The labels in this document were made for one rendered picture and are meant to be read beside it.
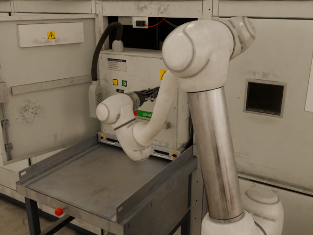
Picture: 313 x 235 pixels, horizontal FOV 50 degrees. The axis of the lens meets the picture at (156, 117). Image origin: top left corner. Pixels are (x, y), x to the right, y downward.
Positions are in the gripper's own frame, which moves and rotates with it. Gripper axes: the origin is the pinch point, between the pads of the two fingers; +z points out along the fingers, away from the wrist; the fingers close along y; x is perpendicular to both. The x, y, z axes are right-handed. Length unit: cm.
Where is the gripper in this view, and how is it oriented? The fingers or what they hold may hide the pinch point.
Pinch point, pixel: (155, 91)
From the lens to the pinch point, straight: 165.3
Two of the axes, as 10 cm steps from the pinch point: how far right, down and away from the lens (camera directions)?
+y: 8.6, 1.6, -4.8
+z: 5.1, -2.8, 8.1
